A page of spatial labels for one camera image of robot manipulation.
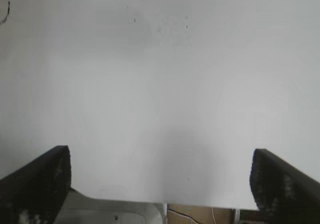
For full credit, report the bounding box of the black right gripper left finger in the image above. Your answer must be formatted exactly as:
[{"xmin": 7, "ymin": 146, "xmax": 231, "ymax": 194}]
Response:
[{"xmin": 0, "ymin": 145, "xmax": 72, "ymax": 224}]

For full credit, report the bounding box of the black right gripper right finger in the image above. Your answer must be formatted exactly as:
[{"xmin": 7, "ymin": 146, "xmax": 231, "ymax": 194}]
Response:
[{"xmin": 249, "ymin": 148, "xmax": 320, "ymax": 224}]

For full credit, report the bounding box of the thin black floor cable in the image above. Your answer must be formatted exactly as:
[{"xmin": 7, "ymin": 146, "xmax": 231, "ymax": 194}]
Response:
[{"xmin": 167, "ymin": 208, "xmax": 199, "ymax": 224}]

